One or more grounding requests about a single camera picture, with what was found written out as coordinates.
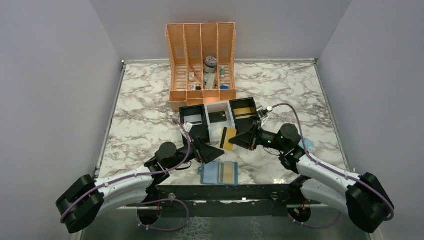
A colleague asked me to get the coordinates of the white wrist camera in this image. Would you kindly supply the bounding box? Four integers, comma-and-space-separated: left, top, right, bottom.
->
180, 122, 193, 138
256, 106, 274, 121

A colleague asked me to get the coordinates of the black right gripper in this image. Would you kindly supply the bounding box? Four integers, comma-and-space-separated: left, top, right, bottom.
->
229, 120, 287, 152

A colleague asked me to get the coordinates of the black right card bin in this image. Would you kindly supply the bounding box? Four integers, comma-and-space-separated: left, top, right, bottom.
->
229, 97, 260, 134

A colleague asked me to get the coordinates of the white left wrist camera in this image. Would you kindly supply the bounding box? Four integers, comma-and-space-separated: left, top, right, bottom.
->
180, 122, 193, 138

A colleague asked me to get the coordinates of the black credit card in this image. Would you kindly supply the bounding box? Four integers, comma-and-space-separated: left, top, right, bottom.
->
208, 111, 227, 124

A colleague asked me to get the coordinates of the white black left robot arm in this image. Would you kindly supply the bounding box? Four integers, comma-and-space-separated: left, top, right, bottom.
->
55, 137, 225, 234

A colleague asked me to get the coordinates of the black metal base rail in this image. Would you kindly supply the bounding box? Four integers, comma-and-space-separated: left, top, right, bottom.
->
79, 183, 372, 220

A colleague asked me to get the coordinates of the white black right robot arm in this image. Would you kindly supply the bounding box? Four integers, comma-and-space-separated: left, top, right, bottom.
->
229, 123, 394, 233

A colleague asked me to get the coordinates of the black card bin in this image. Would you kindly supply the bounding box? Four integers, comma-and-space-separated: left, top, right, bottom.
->
229, 97, 260, 134
179, 104, 210, 143

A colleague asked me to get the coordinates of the clear blue plastic package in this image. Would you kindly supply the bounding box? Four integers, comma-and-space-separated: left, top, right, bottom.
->
298, 137, 315, 153

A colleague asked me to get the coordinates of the black left card bin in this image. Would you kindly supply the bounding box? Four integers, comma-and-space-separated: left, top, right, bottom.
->
179, 104, 210, 143

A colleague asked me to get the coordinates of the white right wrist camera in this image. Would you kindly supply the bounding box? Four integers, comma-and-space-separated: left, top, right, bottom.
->
256, 106, 274, 121

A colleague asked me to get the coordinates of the silver credit card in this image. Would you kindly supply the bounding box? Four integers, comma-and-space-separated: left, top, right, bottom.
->
183, 114, 203, 126

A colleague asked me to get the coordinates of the green white small tube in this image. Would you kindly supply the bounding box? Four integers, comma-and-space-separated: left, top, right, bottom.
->
220, 65, 226, 79

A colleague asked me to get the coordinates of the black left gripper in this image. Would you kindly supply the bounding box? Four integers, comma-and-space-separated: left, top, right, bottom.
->
167, 135, 225, 170

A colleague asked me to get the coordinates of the blue leather card holder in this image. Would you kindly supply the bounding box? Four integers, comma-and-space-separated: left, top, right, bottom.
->
198, 161, 239, 186

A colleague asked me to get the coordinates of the grey round jar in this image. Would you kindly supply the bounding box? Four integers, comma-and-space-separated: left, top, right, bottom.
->
203, 56, 218, 74

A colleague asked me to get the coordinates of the white middle card bin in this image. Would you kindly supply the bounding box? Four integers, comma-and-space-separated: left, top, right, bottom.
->
204, 101, 236, 143

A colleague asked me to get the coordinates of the gold credit card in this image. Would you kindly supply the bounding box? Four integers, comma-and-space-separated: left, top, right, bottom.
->
233, 107, 257, 120

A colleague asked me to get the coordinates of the orange plastic file organizer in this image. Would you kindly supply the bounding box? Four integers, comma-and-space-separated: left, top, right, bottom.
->
165, 22, 237, 112

